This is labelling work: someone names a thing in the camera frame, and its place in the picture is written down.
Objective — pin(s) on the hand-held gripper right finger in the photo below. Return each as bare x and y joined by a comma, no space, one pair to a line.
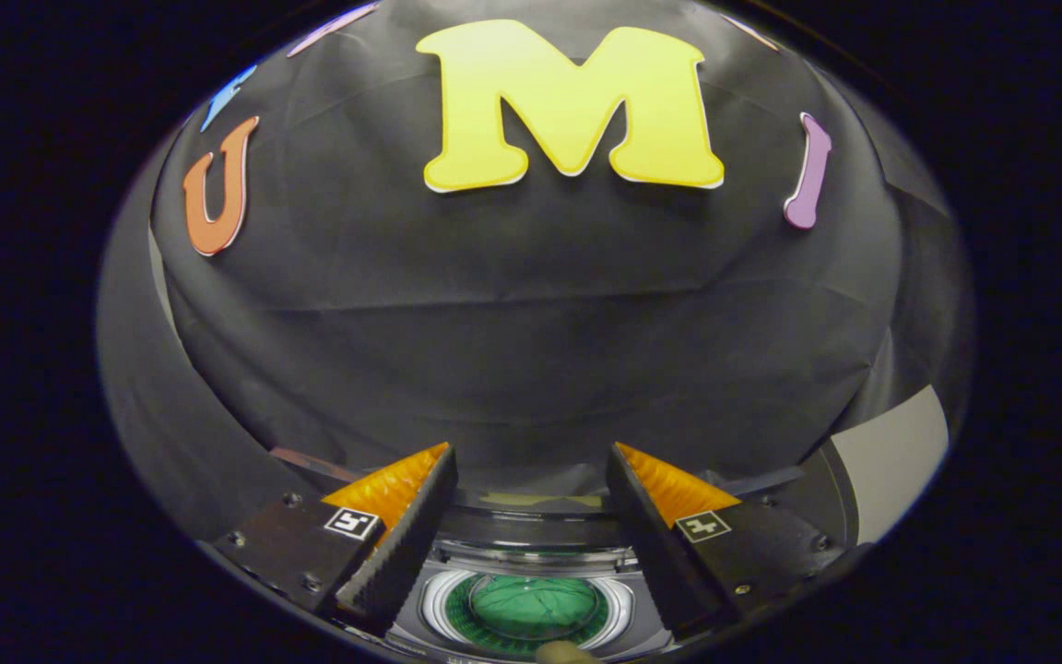
655,544

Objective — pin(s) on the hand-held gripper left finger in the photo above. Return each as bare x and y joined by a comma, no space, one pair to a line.
402,553

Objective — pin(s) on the dark washing machine lid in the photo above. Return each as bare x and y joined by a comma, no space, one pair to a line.
531,556

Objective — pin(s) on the grey top-load washing machine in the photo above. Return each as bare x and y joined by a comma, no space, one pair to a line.
531,524

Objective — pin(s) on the green polo shirt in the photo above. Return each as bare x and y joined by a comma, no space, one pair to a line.
531,609

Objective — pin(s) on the beige cabinet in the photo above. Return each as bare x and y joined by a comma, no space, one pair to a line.
895,461

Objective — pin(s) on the black backdrop cloth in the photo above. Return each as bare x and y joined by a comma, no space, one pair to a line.
531,323

